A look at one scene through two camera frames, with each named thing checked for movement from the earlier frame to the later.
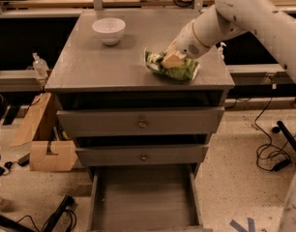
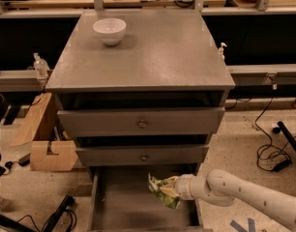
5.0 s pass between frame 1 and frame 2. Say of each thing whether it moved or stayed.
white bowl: stayed
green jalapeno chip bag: moved
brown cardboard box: stayed
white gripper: moved
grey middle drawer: stayed
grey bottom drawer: stayed
